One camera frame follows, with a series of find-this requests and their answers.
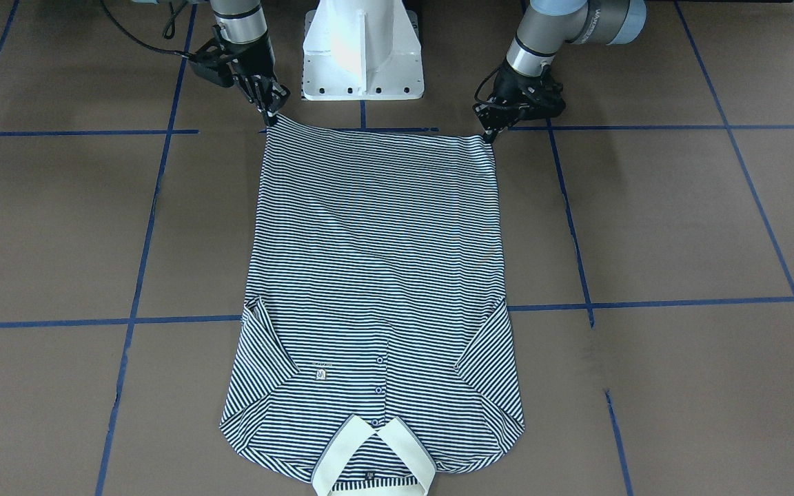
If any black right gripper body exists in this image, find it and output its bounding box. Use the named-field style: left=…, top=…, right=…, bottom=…
left=229, top=37, right=281, bottom=93

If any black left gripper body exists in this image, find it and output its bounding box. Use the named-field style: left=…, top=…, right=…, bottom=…
left=487, top=61, right=549, bottom=115

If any navy white striped polo shirt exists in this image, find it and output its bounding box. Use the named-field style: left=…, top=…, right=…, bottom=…
left=218, top=117, right=526, bottom=495

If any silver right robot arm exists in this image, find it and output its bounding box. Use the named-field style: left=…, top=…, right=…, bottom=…
left=122, top=1, right=290, bottom=127

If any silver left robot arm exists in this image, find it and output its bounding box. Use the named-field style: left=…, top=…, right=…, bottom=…
left=473, top=1, right=648, bottom=144

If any brown table cover mat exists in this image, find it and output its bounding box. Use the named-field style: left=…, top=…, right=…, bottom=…
left=0, top=1, right=794, bottom=495

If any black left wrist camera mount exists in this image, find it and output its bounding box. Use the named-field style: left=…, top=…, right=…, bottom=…
left=520, top=72, right=567, bottom=121

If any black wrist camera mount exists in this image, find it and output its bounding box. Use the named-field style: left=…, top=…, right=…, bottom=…
left=187, top=24, right=241, bottom=88
left=520, top=72, right=567, bottom=121

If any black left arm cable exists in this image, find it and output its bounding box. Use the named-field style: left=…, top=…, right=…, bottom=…
left=473, top=65, right=505, bottom=107

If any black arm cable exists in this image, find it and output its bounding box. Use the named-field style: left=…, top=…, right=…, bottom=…
left=473, top=65, right=505, bottom=107
left=99, top=0, right=194, bottom=57

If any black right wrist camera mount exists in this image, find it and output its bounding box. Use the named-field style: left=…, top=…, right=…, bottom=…
left=187, top=24, right=241, bottom=88

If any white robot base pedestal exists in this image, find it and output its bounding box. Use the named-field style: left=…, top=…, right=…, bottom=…
left=301, top=1, right=425, bottom=101

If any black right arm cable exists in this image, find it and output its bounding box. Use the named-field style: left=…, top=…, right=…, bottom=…
left=99, top=0, right=194, bottom=57

